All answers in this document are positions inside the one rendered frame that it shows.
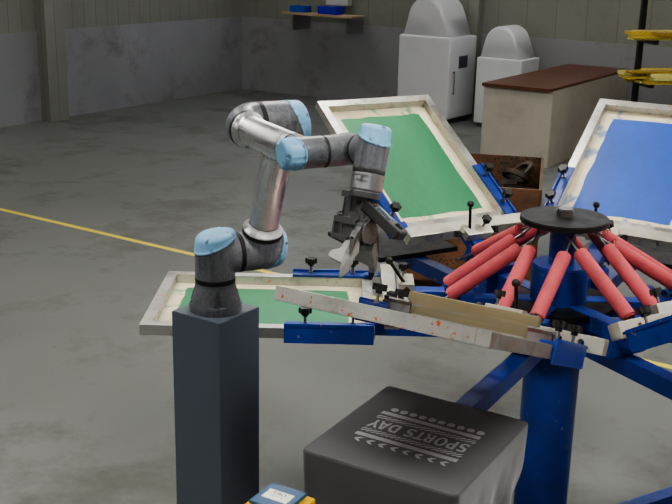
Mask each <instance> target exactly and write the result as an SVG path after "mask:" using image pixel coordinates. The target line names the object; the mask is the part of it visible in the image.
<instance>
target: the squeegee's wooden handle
mask: <svg viewBox="0 0 672 504"><path fill-rule="evenodd" d="M407 300H409V301H411V310H410V314H412V313H414V314H419V315H423V316H428V317H433V318H437V319H442V320H446V321H451V322H456V323H460V324H465V325H470V326H474V327H479V328H484V329H488V330H493V331H497V332H502V333H507V334H511V335H516V336H521V337H524V339H526V337H527V332H528V328H527V327H528V326H533V327H538V328H540V325H541V320H542V319H541V317H538V316H533V315H528V314H523V313H518V312H514V311H509V310H504V309H499V308H494V307H489V306H484V305H479V304H474V303H469V302H465V301H460V300H455V299H450V298H445V297H440V296H435V295H430V294H425V293H420V292H416V291H410V292H409V295H408V299H407Z"/></svg>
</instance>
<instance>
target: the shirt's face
mask: <svg viewBox="0 0 672 504"><path fill-rule="evenodd" d="M389 406H391V407H395V408H399V409H402V410H406V411H410V412H414V413H417V414H421V415H425V416H429V417H432V418H436V419H440V420H444V421H447V422H451V423H455V424H458V425H462V426H466V427H470V428H473V429H477V430H481V431H485V432H486V433H485V434H484V435H483V436H482V437H481V438H480V439H479V440H478V441H477V442H476V443H475V444H474V445H473V446H472V447H471V448H470V449H469V450H468V451H467V452H466V453H465V454H464V455H463V456H462V457H461V458H460V459H459V460H458V461H457V462H456V463H455V464H454V465H452V466H451V467H450V468H448V467H444V466H441V465H437V464H434V463H431V462H427V461H424V460H420V459H417V458H413V457H410V456H407V455H403V454H400V453H396V452H393V451H389V450H386V449H383V448H379V447H376V446H372V445H369V444H365V443H362V442H359V441H355V440H352V439H348V438H349V437H350V436H351V435H353V434H354V433H355V432H357V431H358V430H359V429H361V428H362V427H363V426H364V425H366V424H367V423H368V422H370V421H371V420H372V419H373V418H375V417H376V416H377V415H379V414H380V413H381V412H383V411H384V410H385V409H386V408H388V407H389ZM525 422H526V421H524V420H520V419H516V418H512V417H508V416H504V415H500V414H496V413H492V412H489V411H485V410H481V409H477V408H473V407H469V406H465V405H461V404H458V403H454V402H450V401H446V400H442V399H438V398H434V397H430V396H426V395H423V394H419V393H415V392H411V391H407V390H403V389H399V388H395V387H391V386H388V387H387V388H385V389H384V390H383V391H381V392H380V393H378V394H377V395H376V396H374V397H373V398H372V399H370V400H369V401H368V402H366V403H365V404H364V405H362V406H361V407H359V408H358V409H357V410H355V411H354V412H353V413H351V414H350V415H349V416H347V417H346V418H345V419H343V420H342V421H340V422H339V423H338V424H336V425H335V426H334V427H332V428H331V429H330V430H328V431H327V432H326V433H324V434H323V435H321V436H320V437H319V438H317V439H316V440H315V441H313V442H312V443H311V444H309V445H308V446H306V450H309V451H312V452H315V453H319V454H322V455H325V456H329V457H332V458H335V459H338V460H342V461H345V462H348V463H352V464H355V465H358V466H361V467H365V468H368V469H371V470H375V471H378V472H381V473H384V474H388V475H391V476H394V477H397V478H401V479H404V480H407V481H411V482H414V483H417V484H420V485H424V486H427V487H430V488H434V489H437V490H440V491H443V492H447V493H450V494H456V493H458V492H459V491H460V490H461V489H462V488H463V487H464V486H465V485H466V484H467V483H468V482H469V481H470V480H471V479H472V478H473V476H474V475H475V474H476V473H477V472H478V471H479V470H480V469H481V468H482V467H483V466H484V465H485V464H486V463H487V462H488V461H489V460H490V459H491V458H492V457H493V456H494V455H495V454H496V452H497V451H498V450H499V449H500V448H501V447H502V446H503V445H504V444H505V443H506V442H507V441H508V440H509V439H510V438H511V437H512V436H513V435H514V434H515V433H516V432H517V431H518V430H519V429H520V427H521V426H522V425H523V424H524V423H525Z"/></svg>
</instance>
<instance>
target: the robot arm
mask: <svg viewBox="0 0 672 504"><path fill-rule="evenodd" d="M225 128H226V133H227V136H228V137H229V139H230V140H231V141H232V142H233V143H234V144H236V145H238V146H240V147H242V148H246V149H249V148H254V149H256V150H258V151H261V154H260V160H259V166H258V172H257V178H256V184H255V190H254V195H253V201H252V207H251V213H250V218H249V219H247V220H246V221H245V222H244V224H243V229H242V231H241V232H235V230H234V229H232V228H229V227H222V228H221V227H216V228H211V229H207V230H204V231H202V232H200V233H199V234H198V235H197V236H196V238H195V246H194V256H195V286H194V289H193V292H192V296H191V299H190V302H189V310H190V312H191V313H193V314H195V315H197V316H201V317H209V318H220V317H227V316H232V315H235V314H237V313H239V312H240V311H241V310H242V300H241V298H240V297H239V293H238V289H237V286H236V273H238V272H245V271H252V270H259V269H270V268H272V267H277V266H279V265H281V264H282V263H283V262H284V260H285V258H286V256H287V251H288V245H287V243H288V240H287V236H286V233H285V231H284V230H283V228H282V226H281V225H280V224H279V222H280V217H281V211H282V206H283V201H284V196H285V190H286V185H287V180H288V175H289V170H292V171H299V170H302V169H313V168H326V167H337V166H348V165H353V171H352V176H351V182H350V188H352V190H350V191H347V190H342V194H341V196H345V197H344V203H343V209H342V211H339V212H340V213H341V212H342V214H338V213H339V212H338V213H337V215H334V219H333V225H332V231H331V237H332V238H334V239H338V240H341V241H345V242H344V243H343V245H342V246H341V247H340V248H338V249H333V250H331V251H330V252H329V258H331V259H333V260H335V261H336V262H338V263H340V264H341V266H340V271H339V278H342V277H344V276H345V275H346V274H347V273H349V269H350V267H351V265H352V264H353V260H354V258H355V259H356V260H357V261H359V262H361V263H363V264H365V265H367V266H368V267H369V272H368V274H369V280H372V279H373V277H374V275H375V273H376V268H377V262H378V256H379V235H378V226H380V227H381V228H382V229H383V230H384V231H385V232H386V233H387V234H388V236H389V237H390V238H392V239H393V240H403V239H404V238H405V237H406V235H407V234H408V233H407V231H406V230H405V229H404V228H403V227H402V226H401V225H400V224H399V223H398V222H397V221H395V220H394V219H393V218H392V217H391V216H390V215H389V214H388V213H387V212H386V211H385V210H384V209H383V208H382V207H381V206H380V205H379V204H378V203H377V202H375V201H372V199H373V200H380V196H381V195H379V193H382V191H383V185H384V179H385V172H386V166H387V161H388V155H389V149H390V147H391V135H392V131H391V129H390V128H388V127H386V126H382V125H377V124H370V123H363V124H362V125H361V126H360V129H359V132H358V133H349V132H343V133H340V134H333V135H319V136H311V121H310V117H309V113H308V111H307V109H306V107H305V105H304V104H303V103H302V102H300V101H298V100H288V99H285V100H277V101H259V102H247V103H243V104H241V105H239V106H237V107H236V108H234V109H233V110H232V111H231V112H230V114H229V115H228V117H227V120H226V125H225ZM377 225H378V226H377ZM359 245H360V251H359Z"/></svg>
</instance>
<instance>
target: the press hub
mask: <svg viewBox="0 0 672 504"><path fill-rule="evenodd" d="M520 221H521V222H522V223H524V224H525V225H527V226H529V227H532V228H535V229H539V230H543V231H549V232H550V243H549V255H545V256H540V257H537V258H535V259H534V260H533V261H532V269H531V282H530V290H528V289H526V288H524V287H522V286H520V288H519V290H518V294H530V298H531V299H532V300H533V301H524V300H518V309H519V310H524V311H527V312H528V313H530V312H531V310H532V307H533V305H534V303H535V301H536V299H537V296H538V294H539V292H540V290H541V288H542V286H543V283H544V281H545V279H546V277H547V275H548V272H549V270H550V268H551V266H552V264H553V261H554V259H555V257H556V255H557V253H558V252H559V251H565V250H566V248H567V246H568V244H569V242H570V241H569V240H568V239H567V237H566V236H565V235H564V233H566V234H567V235H568V236H569V237H570V239H571V237H572V235H573V234H575V236H574V238H573V242H574V244H576V234H588V233H596V232H601V231H604V230H606V229H607V228H609V226H610V219H609V218H608V217H607V216H605V215H604V214H601V213H599V212H596V211H592V210H588V209H583V208H576V207H567V206H540V207H532V208H528V209H525V210H523V211H522V212H521V213H520ZM568 253H569V254H570V255H571V261H570V263H569V265H568V267H567V270H566V272H565V274H564V276H563V279H562V281H561V283H560V285H559V288H558V290H557V292H556V294H555V297H554V299H553V301H552V303H551V306H556V307H557V308H556V309H555V310H553V311H552V312H551V313H550V314H549V315H548V316H547V319H549V320H550V322H551V323H552V320H553V319H556V320H561V321H565V322H568V324H582V323H588V322H589V317H588V316H586V315H584V314H582V313H579V312H577V311H575V310H573V309H570V308H569V307H573V306H579V305H584V306H586V307H589V308H591V309H593V310H595V311H598V312H600V313H602V314H605V315H607V316H611V315H612V314H613V313H614V309H613V308H612V307H611V305H610V304H609V303H607V302H586V298H587V296H603V295H602V294H601V292H600V291H598V290H595V289H593V288H589V287H588V277H589V276H588V275H587V274H586V273H585V271H584V270H583V269H582V267H581V266H580V265H579V263H578V262H577V261H576V259H575V258H574V253H575V248H574V246H573V245H572V244H571V245H570V247H569V249H568ZM550 361H551V359H546V358H543V359H542V360H541V361H540V362H539V363H537V364H536V365H535V366H534V367H533V368H532V369H531V370H530V371H529V372H528V373H527V374H526V375H525V376H524V377H523V383H522V395H521V408H520V420H524V421H526V422H527V423H528V432H527V440H526V447H525V456H524V463H523V468H522V471H521V474H520V477H519V479H518V482H517V484H516V487H515V492H514V502H513V504H567V495H568V485H569V474H570V464H571V454H572V443H573V433H574V423H575V412H576V402H577V391H578V381H579V371H580V369H576V368H570V367H564V366H558V365H552V364H550Z"/></svg>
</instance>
